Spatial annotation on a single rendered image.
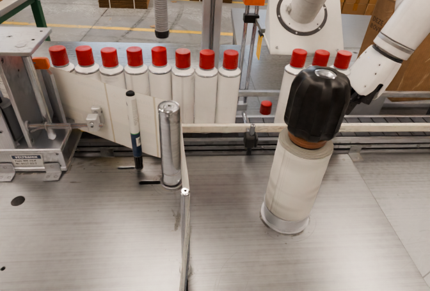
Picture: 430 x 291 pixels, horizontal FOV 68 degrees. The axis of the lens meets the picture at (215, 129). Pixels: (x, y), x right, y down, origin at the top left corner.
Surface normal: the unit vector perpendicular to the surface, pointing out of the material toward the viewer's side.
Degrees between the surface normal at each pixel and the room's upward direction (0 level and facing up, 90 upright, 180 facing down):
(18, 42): 0
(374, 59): 66
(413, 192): 0
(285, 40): 40
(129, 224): 0
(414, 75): 90
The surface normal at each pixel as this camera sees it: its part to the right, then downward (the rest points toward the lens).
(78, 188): 0.05, -0.79
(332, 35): 0.06, -0.22
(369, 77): -0.90, -0.22
